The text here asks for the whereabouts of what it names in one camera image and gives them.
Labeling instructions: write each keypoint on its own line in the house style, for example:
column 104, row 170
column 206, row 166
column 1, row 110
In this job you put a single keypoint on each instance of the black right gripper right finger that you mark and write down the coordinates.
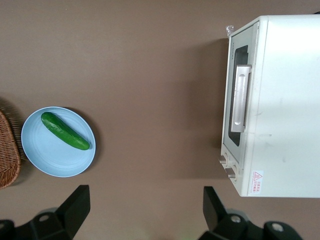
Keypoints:
column 215, row 212

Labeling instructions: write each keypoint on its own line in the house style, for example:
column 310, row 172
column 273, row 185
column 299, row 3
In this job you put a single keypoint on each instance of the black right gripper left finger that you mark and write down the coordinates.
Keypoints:
column 70, row 212

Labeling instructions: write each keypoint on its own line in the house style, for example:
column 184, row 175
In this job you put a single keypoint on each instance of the silver oven knob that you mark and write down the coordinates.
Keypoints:
column 223, row 159
column 231, row 173

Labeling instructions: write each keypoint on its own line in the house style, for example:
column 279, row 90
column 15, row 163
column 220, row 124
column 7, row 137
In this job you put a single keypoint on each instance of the white toaster oven body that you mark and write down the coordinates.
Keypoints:
column 287, row 100

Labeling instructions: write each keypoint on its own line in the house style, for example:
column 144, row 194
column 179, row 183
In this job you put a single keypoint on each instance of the red warning sticker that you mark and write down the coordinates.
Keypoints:
column 257, row 181

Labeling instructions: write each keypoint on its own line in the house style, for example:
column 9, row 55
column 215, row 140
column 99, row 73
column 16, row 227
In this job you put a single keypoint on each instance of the light blue plate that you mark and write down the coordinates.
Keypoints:
column 50, row 155

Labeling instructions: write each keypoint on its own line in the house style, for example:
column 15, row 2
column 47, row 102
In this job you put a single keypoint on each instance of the green cucumber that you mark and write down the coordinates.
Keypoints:
column 65, row 131

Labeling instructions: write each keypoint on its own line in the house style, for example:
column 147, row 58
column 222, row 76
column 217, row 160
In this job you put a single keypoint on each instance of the brown wicker basket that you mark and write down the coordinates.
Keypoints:
column 7, row 150

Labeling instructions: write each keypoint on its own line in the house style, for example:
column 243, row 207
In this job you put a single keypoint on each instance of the clear tape piece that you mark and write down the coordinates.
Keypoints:
column 229, row 30

